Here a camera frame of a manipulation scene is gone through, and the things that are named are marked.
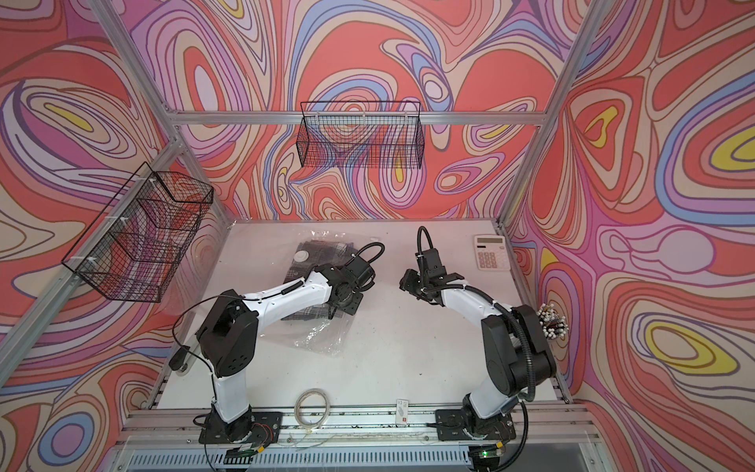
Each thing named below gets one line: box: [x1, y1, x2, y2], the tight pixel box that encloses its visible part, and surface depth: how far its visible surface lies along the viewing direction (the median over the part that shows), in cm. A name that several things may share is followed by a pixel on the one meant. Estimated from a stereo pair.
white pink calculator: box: [473, 234, 512, 272], surface depth 110 cm
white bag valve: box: [292, 249, 310, 263], surface depth 105 cm
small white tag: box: [395, 399, 409, 428], surface depth 76 cm
